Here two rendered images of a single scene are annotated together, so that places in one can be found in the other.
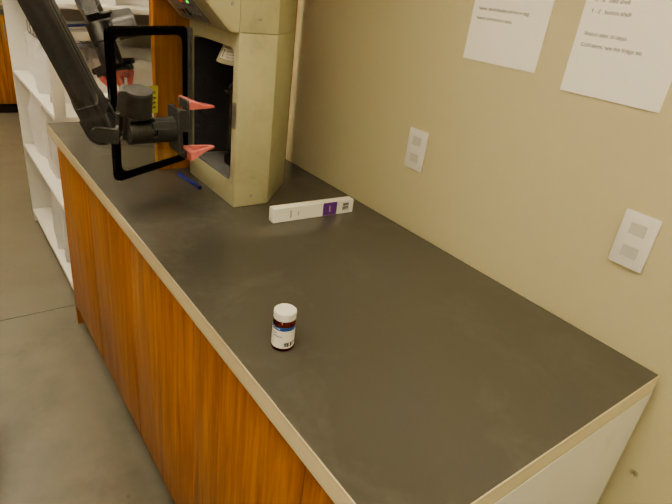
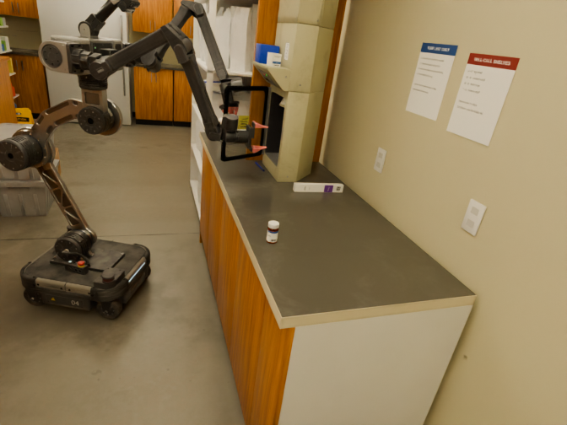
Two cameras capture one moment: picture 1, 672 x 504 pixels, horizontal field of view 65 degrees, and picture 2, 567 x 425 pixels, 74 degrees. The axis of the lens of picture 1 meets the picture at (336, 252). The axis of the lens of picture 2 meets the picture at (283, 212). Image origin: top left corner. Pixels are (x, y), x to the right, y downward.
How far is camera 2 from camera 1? 54 cm
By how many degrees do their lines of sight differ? 17
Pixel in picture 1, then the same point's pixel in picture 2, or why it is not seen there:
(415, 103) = (382, 134)
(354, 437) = (286, 279)
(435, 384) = (338, 271)
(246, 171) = (285, 163)
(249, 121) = (289, 137)
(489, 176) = (412, 177)
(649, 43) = (486, 108)
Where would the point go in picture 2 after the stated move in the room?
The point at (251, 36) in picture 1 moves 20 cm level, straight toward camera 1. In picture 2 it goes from (294, 94) to (287, 98)
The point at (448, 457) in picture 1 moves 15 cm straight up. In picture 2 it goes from (326, 296) to (335, 255)
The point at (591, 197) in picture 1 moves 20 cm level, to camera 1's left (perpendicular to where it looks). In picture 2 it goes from (456, 191) to (402, 179)
